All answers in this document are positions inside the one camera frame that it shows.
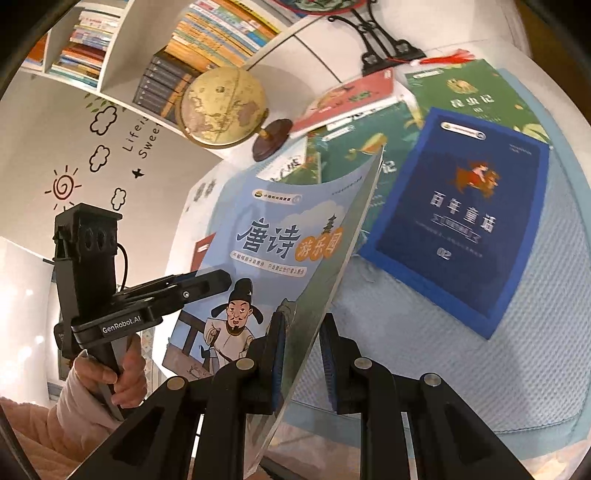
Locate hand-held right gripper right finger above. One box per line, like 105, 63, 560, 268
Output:
320, 313, 536, 480

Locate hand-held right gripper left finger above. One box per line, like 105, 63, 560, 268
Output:
67, 310, 289, 480

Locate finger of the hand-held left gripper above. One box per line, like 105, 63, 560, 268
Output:
115, 272, 204, 302
156, 270, 233, 322

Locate light blue book poet print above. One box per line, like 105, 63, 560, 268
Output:
161, 150, 385, 479

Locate teal green book mantis print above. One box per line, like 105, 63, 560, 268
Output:
302, 99, 428, 247

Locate bright green insect book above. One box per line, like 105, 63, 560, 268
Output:
404, 58, 552, 144

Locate person's left forearm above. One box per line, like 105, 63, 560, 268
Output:
0, 369, 125, 480

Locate row of dark grey books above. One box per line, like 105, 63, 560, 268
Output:
133, 51, 204, 125

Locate row of shelf books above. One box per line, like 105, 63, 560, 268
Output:
18, 0, 324, 130

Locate row of colourful books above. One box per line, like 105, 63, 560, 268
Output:
164, 0, 282, 72
21, 32, 49, 70
48, 9, 122, 89

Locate person's left hand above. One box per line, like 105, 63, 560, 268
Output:
74, 335, 148, 409

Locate light blue table mat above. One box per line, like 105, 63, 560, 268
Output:
203, 69, 587, 437

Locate dark blue book rider print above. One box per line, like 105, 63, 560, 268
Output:
358, 107, 551, 341

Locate yellow desk globe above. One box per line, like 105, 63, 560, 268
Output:
174, 66, 294, 163

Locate red book animal print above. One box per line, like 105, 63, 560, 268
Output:
290, 67, 414, 138

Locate round embroidered fan red flowers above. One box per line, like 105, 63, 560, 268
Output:
270, 0, 370, 17

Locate red tassel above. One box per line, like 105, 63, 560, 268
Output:
406, 48, 476, 68

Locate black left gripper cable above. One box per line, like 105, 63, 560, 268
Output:
113, 242, 130, 296

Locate red sun wall sticker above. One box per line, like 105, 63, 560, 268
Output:
45, 165, 83, 212

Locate black lettering wall sticker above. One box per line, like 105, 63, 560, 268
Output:
122, 113, 160, 160

